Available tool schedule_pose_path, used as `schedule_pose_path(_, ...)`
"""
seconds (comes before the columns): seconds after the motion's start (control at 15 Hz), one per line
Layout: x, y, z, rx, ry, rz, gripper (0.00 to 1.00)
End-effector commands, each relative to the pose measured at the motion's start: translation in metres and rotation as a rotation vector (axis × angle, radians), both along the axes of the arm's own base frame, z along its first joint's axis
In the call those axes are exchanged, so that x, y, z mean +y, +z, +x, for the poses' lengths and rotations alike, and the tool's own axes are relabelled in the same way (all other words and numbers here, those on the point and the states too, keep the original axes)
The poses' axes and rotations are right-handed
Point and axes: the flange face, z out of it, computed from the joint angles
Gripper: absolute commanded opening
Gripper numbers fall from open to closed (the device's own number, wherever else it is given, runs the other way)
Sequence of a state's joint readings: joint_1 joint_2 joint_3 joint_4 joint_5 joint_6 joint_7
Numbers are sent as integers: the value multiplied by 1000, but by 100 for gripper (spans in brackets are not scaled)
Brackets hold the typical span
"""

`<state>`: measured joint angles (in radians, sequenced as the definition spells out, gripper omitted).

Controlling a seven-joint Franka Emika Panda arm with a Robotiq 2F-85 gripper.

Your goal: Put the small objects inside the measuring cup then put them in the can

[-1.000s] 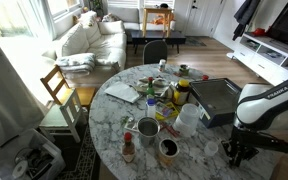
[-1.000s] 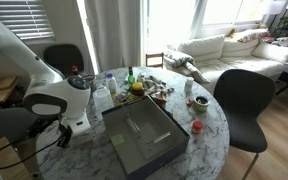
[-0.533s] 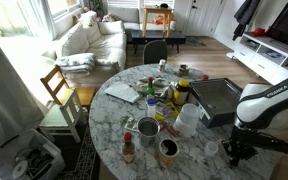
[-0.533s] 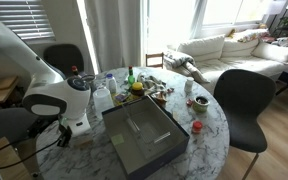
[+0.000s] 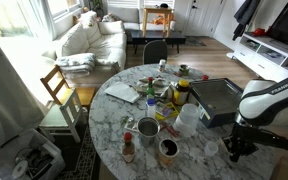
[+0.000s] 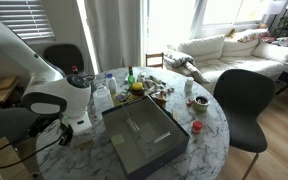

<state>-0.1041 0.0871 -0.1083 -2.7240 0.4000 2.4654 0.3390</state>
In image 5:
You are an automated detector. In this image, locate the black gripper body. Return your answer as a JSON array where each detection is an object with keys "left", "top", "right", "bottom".
[{"left": 229, "top": 123, "right": 262, "bottom": 155}]

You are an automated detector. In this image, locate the small clear plastic measuring cup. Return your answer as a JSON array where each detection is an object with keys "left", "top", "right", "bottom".
[{"left": 203, "top": 140, "right": 219, "bottom": 158}]

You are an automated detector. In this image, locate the brown open tin can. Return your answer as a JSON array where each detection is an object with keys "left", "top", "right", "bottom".
[{"left": 158, "top": 137, "right": 180, "bottom": 167}]

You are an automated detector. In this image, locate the stainless steel cup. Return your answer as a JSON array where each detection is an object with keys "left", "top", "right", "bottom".
[{"left": 136, "top": 116, "right": 161, "bottom": 148}]

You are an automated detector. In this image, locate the dark blue cardboard box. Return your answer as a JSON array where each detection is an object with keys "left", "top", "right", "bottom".
[{"left": 188, "top": 77, "right": 246, "bottom": 129}]

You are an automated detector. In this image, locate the large translucent plastic container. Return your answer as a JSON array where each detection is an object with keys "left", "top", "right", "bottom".
[{"left": 172, "top": 102, "right": 201, "bottom": 138}]

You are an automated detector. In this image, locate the red stick packet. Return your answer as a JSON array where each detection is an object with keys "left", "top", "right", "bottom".
[{"left": 162, "top": 121, "right": 182, "bottom": 139}]

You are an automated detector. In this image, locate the brown jar yellow lid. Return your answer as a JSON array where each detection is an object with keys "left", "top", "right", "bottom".
[{"left": 173, "top": 78, "right": 191, "bottom": 106}]

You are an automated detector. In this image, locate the yellow snack packet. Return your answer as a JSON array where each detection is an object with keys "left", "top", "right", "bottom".
[{"left": 155, "top": 101, "right": 180, "bottom": 122}]

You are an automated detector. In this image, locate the white bottle blue cap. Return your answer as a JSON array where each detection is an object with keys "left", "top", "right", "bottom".
[{"left": 145, "top": 98, "right": 157, "bottom": 119}]

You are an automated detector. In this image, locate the pile of cloth and wrappers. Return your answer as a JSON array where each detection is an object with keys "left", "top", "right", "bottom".
[{"left": 136, "top": 76, "right": 177, "bottom": 99}]

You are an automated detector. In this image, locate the green bottle red cap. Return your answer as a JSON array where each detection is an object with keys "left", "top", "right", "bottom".
[{"left": 146, "top": 76, "right": 156, "bottom": 100}]

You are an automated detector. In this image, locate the small white packet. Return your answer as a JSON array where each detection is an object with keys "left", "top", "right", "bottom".
[{"left": 123, "top": 116, "right": 139, "bottom": 133}]

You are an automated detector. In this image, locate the hot sauce bottle red cap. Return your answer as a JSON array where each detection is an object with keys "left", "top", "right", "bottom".
[{"left": 121, "top": 131, "right": 136, "bottom": 164}]

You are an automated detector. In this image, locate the small white bottle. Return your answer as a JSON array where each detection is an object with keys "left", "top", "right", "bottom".
[{"left": 158, "top": 58, "right": 167, "bottom": 73}]

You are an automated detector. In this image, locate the red object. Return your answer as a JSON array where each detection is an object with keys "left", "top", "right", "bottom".
[{"left": 253, "top": 27, "right": 267, "bottom": 37}]

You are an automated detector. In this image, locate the black shell chair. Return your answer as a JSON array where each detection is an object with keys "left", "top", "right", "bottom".
[{"left": 142, "top": 39, "right": 169, "bottom": 65}]

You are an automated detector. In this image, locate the white folded paper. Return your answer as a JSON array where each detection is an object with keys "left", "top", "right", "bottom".
[{"left": 103, "top": 81, "right": 142, "bottom": 104}]

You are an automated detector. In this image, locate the dark hanging jacket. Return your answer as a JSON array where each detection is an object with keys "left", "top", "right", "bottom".
[{"left": 232, "top": 0, "right": 262, "bottom": 42}]

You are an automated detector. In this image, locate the black coffee table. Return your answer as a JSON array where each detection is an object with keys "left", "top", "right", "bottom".
[{"left": 129, "top": 29, "right": 187, "bottom": 55}]

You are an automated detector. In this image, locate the white door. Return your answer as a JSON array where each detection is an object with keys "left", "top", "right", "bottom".
[{"left": 183, "top": 0, "right": 227, "bottom": 37}]

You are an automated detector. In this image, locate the orange cushion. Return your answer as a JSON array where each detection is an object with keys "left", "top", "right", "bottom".
[{"left": 149, "top": 13, "right": 176, "bottom": 26}]

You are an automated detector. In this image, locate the dark patterned rug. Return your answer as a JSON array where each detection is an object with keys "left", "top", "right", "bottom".
[{"left": 55, "top": 123, "right": 102, "bottom": 180}]

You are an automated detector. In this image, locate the yellow wooden stool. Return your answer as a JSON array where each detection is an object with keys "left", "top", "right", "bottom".
[{"left": 141, "top": 7, "right": 173, "bottom": 38}]

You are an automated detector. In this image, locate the white sofa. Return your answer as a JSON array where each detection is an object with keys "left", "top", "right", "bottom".
[{"left": 42, "top": 10, "right": 128, "bottom": 88}]

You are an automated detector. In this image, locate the grey sofa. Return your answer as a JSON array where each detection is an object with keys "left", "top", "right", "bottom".
[{"left": 107, "top": 6, "right": 177, "bottom": 31}]

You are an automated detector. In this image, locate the wooden chair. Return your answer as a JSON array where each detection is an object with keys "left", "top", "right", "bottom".
[
  {"left": 38, "top": 88, "right": 88, "bottom": 144},
  {"left": 39, "top": 64, "right": 97, "bottom": 108}
]

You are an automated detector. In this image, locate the folded grey white blanket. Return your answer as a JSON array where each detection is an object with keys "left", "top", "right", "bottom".
[{"left": 54, "top": 52, "right": 97, "bottom": 75}]

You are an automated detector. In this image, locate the floral pillow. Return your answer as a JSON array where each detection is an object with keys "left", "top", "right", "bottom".
[{"left": 78, "top": 10, "right": 98, "bottom": 28}]

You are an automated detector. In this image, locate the green house plant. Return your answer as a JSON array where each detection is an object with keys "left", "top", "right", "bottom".
[{"left": 89, "top": 0, "right": 104, "bottom": 16}]

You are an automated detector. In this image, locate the clear plastic storage bin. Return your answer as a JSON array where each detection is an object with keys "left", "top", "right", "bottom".
[{"left": 0, "top": 128, "right": 67, "bottom": 180}]

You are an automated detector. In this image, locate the white curtain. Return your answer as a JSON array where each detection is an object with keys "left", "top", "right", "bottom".
[{"left": 0, "top": 23, "right": 47, "bottom": 168}]

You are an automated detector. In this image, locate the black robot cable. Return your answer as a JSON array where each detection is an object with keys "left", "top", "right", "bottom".
[{"left": 258, "top": 133, "right": 288, "bottom": 151}]

